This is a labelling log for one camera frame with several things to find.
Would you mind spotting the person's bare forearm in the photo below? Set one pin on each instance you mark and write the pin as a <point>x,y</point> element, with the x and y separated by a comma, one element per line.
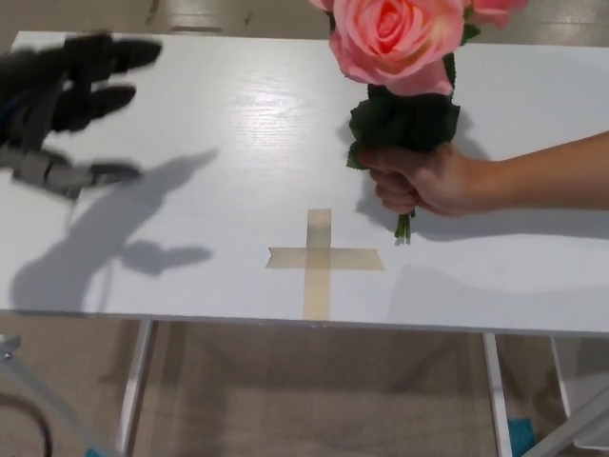
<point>542,178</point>

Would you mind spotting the white table leg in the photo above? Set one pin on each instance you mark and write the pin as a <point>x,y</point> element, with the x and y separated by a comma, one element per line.
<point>497,400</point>
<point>135,381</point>
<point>560,376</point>

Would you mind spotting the person's bare hand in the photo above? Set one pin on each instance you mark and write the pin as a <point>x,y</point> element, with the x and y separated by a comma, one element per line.
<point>428,181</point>

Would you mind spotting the teal floor object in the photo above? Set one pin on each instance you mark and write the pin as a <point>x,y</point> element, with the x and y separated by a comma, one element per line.
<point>521,432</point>

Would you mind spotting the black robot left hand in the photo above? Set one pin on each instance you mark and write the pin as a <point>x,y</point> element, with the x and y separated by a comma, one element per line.
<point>43,95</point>

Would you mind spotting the grey metal stand frame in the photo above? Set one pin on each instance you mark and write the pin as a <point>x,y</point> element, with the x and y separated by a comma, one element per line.
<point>585,428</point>
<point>43,395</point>

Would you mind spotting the pink rose bouquet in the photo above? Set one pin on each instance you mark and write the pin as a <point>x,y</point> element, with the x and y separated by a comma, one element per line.
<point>395,43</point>

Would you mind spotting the beige horizontal tape strip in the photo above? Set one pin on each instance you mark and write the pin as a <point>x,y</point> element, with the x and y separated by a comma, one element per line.
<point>357,258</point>

